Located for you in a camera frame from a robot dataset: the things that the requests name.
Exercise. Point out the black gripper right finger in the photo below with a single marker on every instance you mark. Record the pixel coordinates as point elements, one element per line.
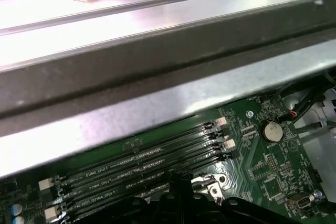
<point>199,211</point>

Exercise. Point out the blue-topped capacitor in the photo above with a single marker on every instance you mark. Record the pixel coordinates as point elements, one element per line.
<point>19,220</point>
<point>16,208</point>

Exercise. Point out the green motherboard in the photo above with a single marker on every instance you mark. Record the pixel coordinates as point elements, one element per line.
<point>288,171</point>

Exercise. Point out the open black PC case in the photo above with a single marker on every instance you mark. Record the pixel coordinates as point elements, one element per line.
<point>131,72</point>

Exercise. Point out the silver coin battery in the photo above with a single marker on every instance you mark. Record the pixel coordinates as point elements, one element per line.
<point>271,132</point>

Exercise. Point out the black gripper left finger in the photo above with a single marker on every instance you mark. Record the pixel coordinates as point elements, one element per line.
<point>168,208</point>

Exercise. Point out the CPU socket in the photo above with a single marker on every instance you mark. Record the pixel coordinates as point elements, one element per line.
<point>221,186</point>

